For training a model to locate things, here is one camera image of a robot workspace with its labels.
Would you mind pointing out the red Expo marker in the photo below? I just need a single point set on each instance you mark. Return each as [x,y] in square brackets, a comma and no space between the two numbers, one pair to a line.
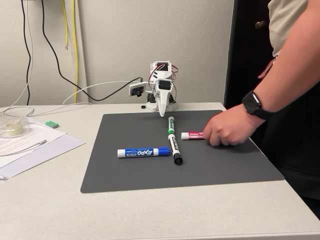
[191,135]

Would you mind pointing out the green Expo marker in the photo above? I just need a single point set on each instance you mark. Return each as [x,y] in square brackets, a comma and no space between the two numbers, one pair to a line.
[171,125]

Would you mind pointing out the black Expo marker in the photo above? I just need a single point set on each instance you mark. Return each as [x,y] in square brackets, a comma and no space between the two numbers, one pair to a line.
[175,148]

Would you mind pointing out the blue Expo marker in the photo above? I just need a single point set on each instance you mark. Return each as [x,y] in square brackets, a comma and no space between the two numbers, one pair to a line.
[140,152]

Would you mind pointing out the person's hand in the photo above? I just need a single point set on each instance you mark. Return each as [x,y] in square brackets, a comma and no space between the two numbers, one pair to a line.
[227,127]

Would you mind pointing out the dark grey mat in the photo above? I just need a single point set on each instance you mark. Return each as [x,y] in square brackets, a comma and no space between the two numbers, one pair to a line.
[140,175]

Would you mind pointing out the dark door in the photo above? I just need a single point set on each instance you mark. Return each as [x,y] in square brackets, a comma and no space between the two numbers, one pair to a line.
[245,62]

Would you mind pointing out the black smartwatch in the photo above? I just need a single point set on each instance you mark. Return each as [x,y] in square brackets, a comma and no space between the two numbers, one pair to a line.
[253,103]

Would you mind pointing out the small green block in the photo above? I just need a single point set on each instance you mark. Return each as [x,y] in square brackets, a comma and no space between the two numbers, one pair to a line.
[52,124]

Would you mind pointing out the brass door knob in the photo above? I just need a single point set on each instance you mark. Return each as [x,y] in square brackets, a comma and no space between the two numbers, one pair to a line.
[260,24]

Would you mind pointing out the blank white paper sheet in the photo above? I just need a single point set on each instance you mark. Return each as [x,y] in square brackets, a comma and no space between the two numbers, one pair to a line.
[55,150]

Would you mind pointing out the printed white paper sheet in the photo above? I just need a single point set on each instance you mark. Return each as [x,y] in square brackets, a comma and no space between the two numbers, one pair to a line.
[37,135]

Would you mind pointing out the person's torso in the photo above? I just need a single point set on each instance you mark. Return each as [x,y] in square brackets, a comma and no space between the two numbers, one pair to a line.
[300,150]

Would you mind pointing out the clear tape roll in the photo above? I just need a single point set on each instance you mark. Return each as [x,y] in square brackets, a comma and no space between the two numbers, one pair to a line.
[13,128]

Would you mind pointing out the white boxed wrist camera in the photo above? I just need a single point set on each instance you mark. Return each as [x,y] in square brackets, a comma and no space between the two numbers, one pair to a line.
[137,89]

